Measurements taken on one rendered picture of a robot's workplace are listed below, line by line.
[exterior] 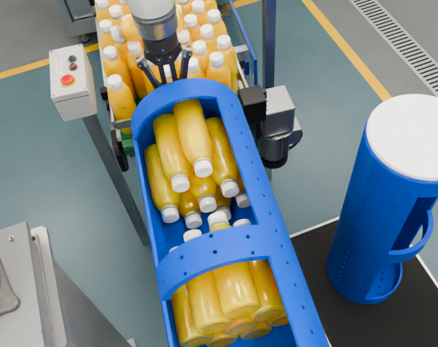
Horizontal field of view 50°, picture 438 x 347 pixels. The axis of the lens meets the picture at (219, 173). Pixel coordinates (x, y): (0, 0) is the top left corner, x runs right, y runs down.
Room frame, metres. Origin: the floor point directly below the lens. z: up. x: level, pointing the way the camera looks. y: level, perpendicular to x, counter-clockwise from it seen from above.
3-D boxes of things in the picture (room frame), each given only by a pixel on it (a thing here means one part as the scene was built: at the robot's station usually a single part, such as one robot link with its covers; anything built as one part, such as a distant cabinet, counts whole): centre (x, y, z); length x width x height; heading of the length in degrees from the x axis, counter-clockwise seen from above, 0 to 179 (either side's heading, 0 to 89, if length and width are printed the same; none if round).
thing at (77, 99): (1.04, 0.39, 1.05); 0.20 x 0.10 x 0.10; 7
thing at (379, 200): (0.69, -0.52, 0.59); 0.28 x 0.28 x 0.88
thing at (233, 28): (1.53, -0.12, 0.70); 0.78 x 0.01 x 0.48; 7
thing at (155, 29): (0.82, 0.09, 1.39); 0.09 x 0.09 x 0.06
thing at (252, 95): (0.94, -0.12, 0.95); 0.10 x 0.07 x 0.10; 97
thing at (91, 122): (1.04, 0.39, 0.50); 0.04 x 0.04 x 1.00; 7
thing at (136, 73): (1.10, 0.19, 0.99); 0.07 x 0.07 x 0.19
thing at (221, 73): (1.01, -0.04, 0.99); 0.07 x 0.07 x 0.19
